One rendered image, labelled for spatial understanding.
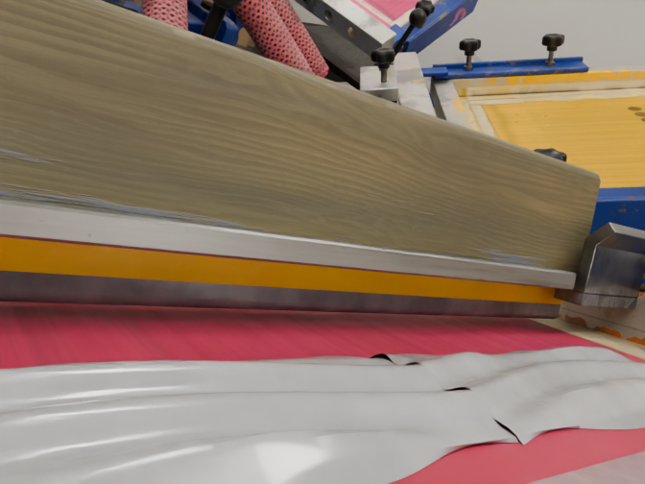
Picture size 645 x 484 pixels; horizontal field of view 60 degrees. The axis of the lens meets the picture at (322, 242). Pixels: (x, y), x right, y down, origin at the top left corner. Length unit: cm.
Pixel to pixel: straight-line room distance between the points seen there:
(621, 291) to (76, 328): 33
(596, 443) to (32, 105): 20
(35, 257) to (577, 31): 259
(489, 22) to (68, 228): 288
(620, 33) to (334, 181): 240
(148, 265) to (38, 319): 4
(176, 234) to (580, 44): 253
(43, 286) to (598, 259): 30
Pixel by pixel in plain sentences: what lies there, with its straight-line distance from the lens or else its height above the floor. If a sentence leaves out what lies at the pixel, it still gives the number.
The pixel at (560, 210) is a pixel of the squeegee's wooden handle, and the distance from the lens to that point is 36.
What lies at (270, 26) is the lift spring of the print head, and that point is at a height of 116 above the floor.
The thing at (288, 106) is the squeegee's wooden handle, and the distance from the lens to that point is 22.
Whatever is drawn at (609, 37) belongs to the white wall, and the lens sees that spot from 262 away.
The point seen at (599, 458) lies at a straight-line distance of 19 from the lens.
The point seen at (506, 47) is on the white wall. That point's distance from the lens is 288.
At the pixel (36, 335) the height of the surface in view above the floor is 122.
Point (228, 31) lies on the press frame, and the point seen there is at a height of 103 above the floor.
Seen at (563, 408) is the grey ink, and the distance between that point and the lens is 21.
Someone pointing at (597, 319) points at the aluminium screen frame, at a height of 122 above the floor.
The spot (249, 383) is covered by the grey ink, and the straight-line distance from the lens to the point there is 16.
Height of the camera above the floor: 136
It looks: 30 degrees down
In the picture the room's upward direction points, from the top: 33 degrees clockwise
